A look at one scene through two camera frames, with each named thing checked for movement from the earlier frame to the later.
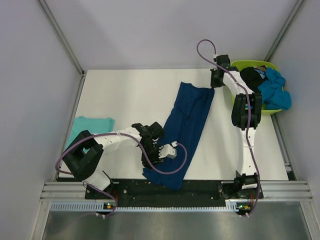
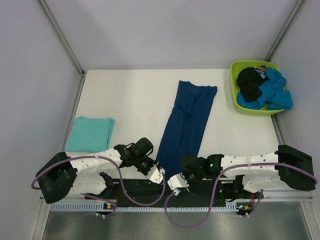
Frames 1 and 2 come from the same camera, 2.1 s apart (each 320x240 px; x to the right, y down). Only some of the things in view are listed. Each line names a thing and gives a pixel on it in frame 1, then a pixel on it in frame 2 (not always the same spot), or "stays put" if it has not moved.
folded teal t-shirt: [93, 125] stays put
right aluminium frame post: [285, 30] stays put
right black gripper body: [214, 82] → [198, 175]
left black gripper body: [152, 152] → [143, 164]
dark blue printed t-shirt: [191, 104] stays put
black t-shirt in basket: [252, 78] stays put
